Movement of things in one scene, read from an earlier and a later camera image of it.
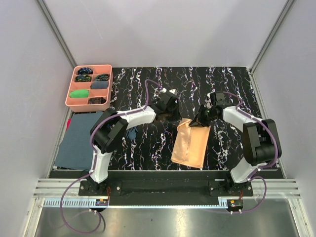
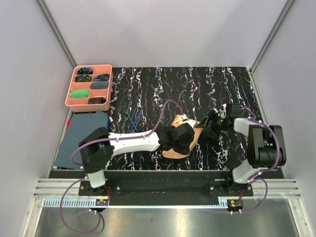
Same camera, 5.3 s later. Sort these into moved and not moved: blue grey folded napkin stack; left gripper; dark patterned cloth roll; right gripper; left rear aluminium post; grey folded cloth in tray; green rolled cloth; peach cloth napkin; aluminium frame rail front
Moved: left gripper; peach cloth napkin; right gripper
Not moved: grey folded cloth in tray; blue grey folded napkin stack; dark patterned cloth roll; green rolled cloth; aluminium frame rail front; left rear aluminium post
